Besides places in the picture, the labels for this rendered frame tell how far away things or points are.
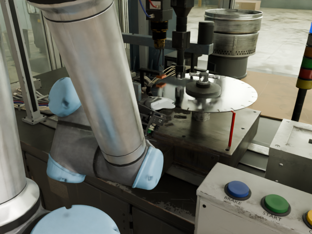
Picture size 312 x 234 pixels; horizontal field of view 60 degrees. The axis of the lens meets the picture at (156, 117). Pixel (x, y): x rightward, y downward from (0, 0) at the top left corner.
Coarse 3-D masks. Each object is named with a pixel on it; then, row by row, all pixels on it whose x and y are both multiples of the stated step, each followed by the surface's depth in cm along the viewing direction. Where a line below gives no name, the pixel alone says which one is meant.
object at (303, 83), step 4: (300, 80) 81; (304, 80) 81; (308, 80) 80; (296, 84) 83; (300, 84) 82; (304, 84) 81; (308, 84) 81; (300, 88) 82; (304, 88) 81; (308, 88) 81
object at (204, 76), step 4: (200, 72) 85; (204, 72) 85; (196, 76) 85; (200, 76) 84; (204, 76) 83; (208, 76) 84; (212, 76) 83; (216, 76) 83; (200, 80) 81; (204, 80) 84
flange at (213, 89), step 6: (186, 84) 88; (192, 84) 88; (198, 84) 85; (204, 84) 84; (210, 84) 85; (216, 84) 88; (186, 90) 86; (192, 90) 84; (198, 90) 83; (204, 90) 83; (210, 90) 83; (216, 90) 84
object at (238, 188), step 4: (228, 184) 53; (232, 184) 53; (236, 184) 53; (240, 184) 53; (244, 184) 53; (228, 188) 52; (232, 188) 52; (236, 188) 52; (240, 188) 52; (244, 188) 52; (248, 188) 52; (228, 192) 52; (232, 192) 51; (236, 192) 51; (240, 192) 51; (244, 192) 51; (248, 192) 52; (236, 196) 51; (240, 196) 51; (244, 196) 51
